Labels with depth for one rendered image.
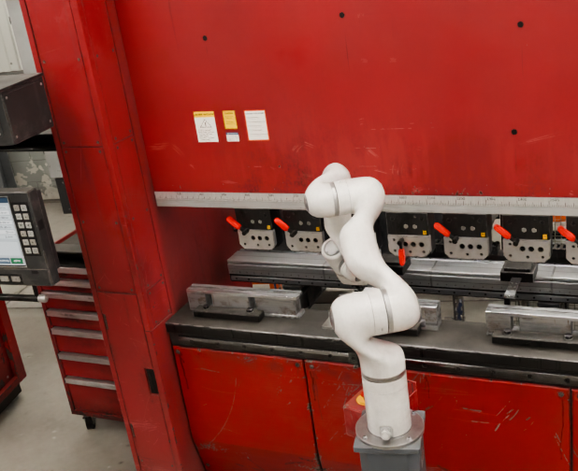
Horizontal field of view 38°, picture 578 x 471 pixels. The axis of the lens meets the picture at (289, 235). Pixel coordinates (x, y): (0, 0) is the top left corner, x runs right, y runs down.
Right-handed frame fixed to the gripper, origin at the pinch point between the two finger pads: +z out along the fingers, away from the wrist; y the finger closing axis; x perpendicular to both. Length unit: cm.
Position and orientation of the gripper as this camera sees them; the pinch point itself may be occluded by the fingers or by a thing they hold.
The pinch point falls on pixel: (360, 286)
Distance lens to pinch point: 302.0
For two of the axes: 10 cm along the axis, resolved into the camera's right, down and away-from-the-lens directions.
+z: 3.6, 4.5, 8.1
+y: -9.1, -0.4, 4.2
